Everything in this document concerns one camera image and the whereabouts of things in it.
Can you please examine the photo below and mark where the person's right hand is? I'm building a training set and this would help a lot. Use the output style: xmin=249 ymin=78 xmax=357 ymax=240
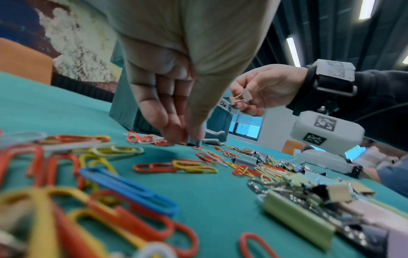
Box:
xmin=229 ymin=63 xmax=308 ymax=116

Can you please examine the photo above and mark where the person's left hand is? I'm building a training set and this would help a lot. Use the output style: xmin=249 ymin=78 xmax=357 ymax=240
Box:
xmin=85 ymin=0 xmax=283 ymax=147

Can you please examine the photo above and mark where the dark green divided box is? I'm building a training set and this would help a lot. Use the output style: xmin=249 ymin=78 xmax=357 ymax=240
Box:
xmin=109 ymin=40 xmax=233 ymax=145

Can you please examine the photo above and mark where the pile of coloured paper clips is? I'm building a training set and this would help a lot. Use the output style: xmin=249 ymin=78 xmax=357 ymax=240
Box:
xmin=0 ymin=130 xmax=278 ymax=258

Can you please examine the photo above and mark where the person's right forearm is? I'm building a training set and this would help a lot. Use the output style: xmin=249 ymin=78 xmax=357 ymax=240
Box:
xmin=286 ymin=64 xmax=408 ymax=145

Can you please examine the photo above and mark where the long ceiling light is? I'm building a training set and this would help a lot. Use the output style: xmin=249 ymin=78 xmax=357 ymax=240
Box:
xmin=358 ymin=0 xmax=377 ymax=20
xmin=286 ymin=37 xmax=302 ymax=68

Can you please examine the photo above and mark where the dark framed window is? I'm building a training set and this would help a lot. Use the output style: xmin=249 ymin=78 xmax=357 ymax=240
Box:
xmin=229 ymin=113 xmax=265 ymax=141

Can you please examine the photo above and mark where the right wrist marker band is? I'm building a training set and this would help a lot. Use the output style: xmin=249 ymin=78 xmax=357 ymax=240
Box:
xmin=311 ymin=59 xmax=358 ymax=98

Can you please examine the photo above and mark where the orange chair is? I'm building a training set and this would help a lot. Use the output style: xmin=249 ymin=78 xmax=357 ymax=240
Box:
xmin=282 ymin=139 xmax=305 ymax=156
xmin=0 ymin=37 xmax=54 ymax=85

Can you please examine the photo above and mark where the black bench sofa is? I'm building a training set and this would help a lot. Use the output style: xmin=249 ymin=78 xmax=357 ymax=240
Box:
xmin=51 ymin=71 xmax=116 ymax=102

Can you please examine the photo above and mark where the green table cloth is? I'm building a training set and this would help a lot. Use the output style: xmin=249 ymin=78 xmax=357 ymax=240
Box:
xmin=0 ymin=71 xmax=408 ymax=258

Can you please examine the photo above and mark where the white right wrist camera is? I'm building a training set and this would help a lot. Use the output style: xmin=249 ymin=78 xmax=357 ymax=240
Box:
xmin=289 ymin=111 xmax=366 ymax=154

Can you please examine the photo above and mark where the colourful wall mural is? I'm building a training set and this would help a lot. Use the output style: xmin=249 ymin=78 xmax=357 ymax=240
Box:
xmin=0 ymin=0 xmax=124 ymax=84

